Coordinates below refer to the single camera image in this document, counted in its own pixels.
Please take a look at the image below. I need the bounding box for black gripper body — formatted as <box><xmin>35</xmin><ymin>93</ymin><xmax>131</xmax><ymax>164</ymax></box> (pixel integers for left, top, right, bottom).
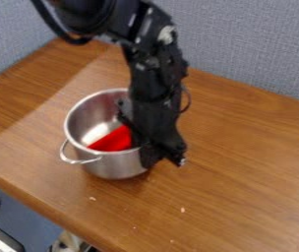
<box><xmin>115</xmin><ymin>97</ymin><xmax>187</xmax><ymax>166</ymax></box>

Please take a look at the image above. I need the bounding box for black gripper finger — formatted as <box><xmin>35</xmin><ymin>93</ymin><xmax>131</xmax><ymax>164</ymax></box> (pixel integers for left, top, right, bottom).
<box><xmin>139</xmin><ymin>143</ymin><xmax>164</xmax><ymax>168</ymax></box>

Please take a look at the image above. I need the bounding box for red block object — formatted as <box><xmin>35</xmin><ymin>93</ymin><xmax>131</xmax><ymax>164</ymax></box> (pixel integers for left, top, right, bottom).
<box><xmin>88</xmin><ymin>125</ymin><xmax>131</xmax><ymax>152</ymax></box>

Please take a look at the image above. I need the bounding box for stainless steel pot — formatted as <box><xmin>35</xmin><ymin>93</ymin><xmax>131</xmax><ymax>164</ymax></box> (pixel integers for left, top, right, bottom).
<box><xmin>59</xmin><ymin>88</ymin><xmax>147</xmax><ymax>180</ymax></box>

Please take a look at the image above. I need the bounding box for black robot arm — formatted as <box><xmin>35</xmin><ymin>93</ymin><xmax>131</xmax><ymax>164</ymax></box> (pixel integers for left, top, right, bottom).
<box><xmin>31</xmin><ymin>0</ymin><xmax>188</xmax><ymax>167</ymax></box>

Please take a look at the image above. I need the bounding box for white object under table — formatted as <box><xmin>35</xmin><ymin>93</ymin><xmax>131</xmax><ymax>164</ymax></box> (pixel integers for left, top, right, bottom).
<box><xmin>47</xmin><ymin>230</ymin><xmax>99</xmax><ymax>252</ymax></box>

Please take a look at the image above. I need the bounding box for grey white box corner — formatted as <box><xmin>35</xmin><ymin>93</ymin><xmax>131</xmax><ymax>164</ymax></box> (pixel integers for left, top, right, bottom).
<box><xmin>0</xmin><ymin>228</ymin><xmax>27</xmax><ymax>252</ymax></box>

